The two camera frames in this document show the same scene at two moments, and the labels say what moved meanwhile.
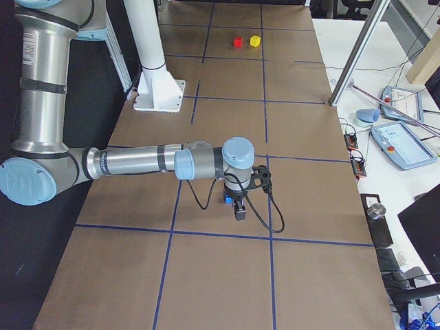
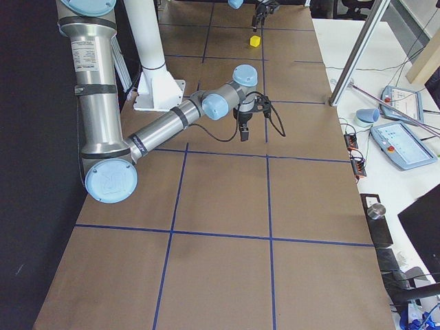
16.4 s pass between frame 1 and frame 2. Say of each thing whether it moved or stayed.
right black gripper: moved
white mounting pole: stayed
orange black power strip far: stayed
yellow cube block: stayed
